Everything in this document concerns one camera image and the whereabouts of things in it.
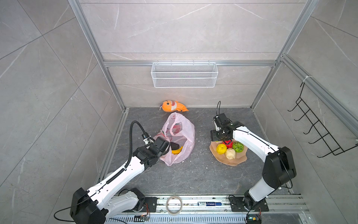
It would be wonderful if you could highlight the dark avocado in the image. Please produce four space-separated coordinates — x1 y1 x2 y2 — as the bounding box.
170 142 180 150

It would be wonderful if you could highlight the red fruit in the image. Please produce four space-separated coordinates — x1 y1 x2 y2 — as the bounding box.
223 140 233 148

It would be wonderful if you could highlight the yellow bell pepper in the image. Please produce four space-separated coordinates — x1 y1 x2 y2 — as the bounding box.
216 143 227 155

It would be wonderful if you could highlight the green fruit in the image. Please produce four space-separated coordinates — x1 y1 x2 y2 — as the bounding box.
232 142 244 153

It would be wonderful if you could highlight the pale round fruit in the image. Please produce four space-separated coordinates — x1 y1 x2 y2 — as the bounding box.
225 148 236 160

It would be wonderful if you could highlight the pink plastic bag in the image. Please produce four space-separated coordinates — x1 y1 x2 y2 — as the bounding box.
154 113 195 166

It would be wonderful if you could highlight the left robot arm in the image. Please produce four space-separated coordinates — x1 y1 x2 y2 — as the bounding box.
70 137 170 224

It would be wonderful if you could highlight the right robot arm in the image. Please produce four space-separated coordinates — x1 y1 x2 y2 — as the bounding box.
210 113 296 211

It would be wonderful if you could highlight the banana in bag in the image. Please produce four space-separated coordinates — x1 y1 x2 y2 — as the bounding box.
172 147 183 155

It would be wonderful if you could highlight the pink shell-shaped plate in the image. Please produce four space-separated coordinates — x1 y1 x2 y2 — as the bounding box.
210 141 248 167

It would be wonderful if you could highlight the orange fish plush toy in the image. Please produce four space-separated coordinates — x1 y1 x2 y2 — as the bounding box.
160 100 189 113

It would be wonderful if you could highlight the roll of clear tape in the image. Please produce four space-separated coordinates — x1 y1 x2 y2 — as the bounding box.
165 195 183 216

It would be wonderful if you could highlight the blue marker pen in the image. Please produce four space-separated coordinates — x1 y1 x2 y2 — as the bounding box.
197 202 222 207

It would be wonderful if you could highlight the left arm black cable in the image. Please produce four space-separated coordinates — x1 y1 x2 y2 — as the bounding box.
53 120 152 222

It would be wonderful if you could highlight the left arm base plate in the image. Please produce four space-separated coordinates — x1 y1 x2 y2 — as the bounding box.
132 197 158 213

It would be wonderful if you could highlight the white wire mesh basket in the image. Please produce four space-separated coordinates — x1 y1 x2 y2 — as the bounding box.
151 62 219 88

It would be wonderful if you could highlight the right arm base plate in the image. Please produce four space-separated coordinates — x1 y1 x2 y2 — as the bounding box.
228 195 269 212

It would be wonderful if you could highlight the black wire hook rack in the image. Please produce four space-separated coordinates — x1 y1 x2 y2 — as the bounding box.
287 82 358 158

